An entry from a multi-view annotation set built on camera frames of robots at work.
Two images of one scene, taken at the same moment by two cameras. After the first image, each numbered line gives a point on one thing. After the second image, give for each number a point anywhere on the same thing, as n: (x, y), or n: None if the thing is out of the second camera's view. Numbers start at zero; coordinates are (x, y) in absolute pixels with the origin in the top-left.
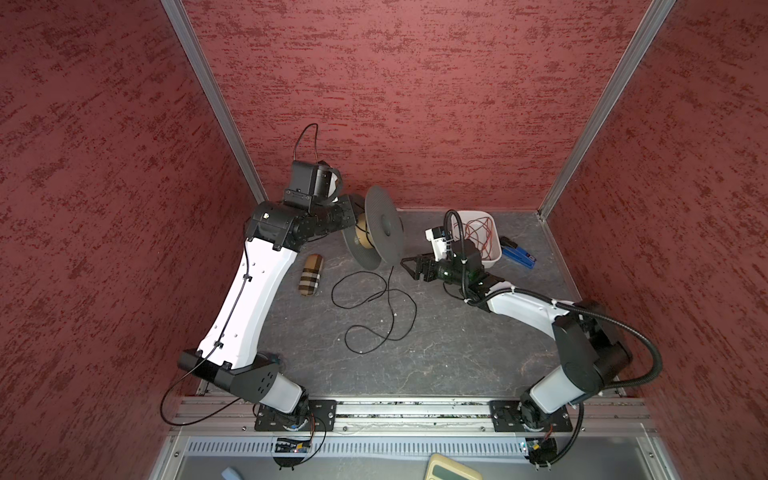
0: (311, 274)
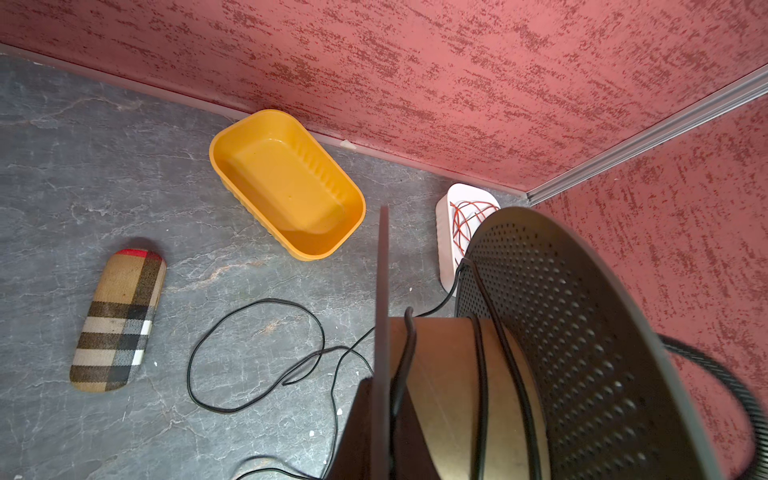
0: (118, 320)
